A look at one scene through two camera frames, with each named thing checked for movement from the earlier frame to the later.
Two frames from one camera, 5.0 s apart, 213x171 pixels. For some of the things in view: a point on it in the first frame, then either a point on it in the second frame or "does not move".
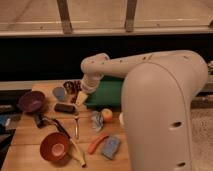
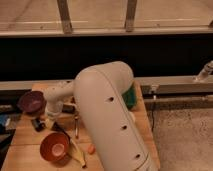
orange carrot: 96,142 does not move
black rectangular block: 64,108 does not move
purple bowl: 32,101 does not move
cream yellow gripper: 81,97 → 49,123
